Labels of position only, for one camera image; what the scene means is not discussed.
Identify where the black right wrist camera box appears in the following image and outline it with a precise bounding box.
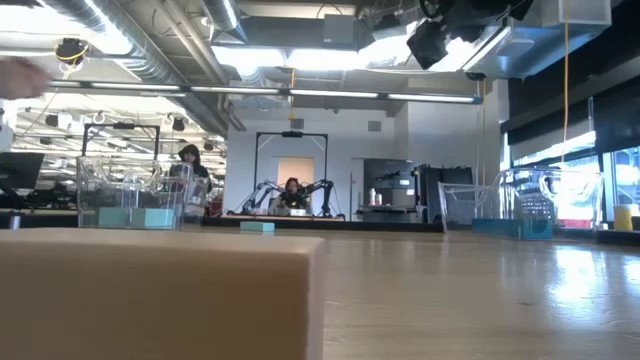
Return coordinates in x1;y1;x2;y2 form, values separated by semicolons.
406;18;450;71

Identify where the neighbouring rig wooden table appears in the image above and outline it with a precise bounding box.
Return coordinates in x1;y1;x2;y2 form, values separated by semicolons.
219;214;346;222

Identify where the grey workbench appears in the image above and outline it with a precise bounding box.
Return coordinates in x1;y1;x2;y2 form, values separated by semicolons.
355;203;421;224

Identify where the yellow cylinder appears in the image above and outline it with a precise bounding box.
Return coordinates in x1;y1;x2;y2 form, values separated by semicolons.
613;203;640;232

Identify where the dark blue rectangular block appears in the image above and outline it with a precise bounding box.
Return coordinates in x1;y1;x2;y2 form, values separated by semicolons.
472;217;525;240

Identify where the beige rectangular block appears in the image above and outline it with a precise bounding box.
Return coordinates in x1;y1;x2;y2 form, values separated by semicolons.
0;228;327;360

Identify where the grey ceiling box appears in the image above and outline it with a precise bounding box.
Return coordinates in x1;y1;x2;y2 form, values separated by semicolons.
322;13;357;45

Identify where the person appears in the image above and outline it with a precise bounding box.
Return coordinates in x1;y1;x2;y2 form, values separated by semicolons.
269;177;314;217
168;143;214;221

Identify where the black computer monitor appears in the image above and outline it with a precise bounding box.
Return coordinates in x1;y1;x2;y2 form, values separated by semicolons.
0;152;45;191

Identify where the black ceiling cable reel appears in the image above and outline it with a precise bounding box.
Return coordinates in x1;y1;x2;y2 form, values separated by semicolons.
53;37;91;67

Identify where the long linear ceiling light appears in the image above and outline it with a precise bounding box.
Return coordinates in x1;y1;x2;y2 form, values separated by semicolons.
47;77;485;106

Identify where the person's hand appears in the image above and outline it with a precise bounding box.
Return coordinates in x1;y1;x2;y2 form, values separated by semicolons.
0;56;52;100

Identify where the pale door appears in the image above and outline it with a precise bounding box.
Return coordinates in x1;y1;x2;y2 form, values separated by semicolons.
276;156;316;217

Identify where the silver round ventilation duct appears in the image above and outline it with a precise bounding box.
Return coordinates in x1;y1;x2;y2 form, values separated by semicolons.
42;0;231;137
202;0;249;44

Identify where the clear plastic container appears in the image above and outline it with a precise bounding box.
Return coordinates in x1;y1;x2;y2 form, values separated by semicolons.
438;167;605;241
76;155;212;232

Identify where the bright ceiling light panel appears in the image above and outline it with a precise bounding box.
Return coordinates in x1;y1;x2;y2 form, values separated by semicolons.
212;44;362;72

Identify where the light teal triangular block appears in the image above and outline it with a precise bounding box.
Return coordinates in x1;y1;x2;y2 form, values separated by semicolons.
97;207;133;230

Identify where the black rig frame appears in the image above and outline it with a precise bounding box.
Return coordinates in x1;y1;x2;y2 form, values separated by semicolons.
253;130;330;219
79;122;162;177

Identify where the rectangular metal air duct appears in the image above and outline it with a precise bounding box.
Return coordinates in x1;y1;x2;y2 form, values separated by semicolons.
449;0;614;81

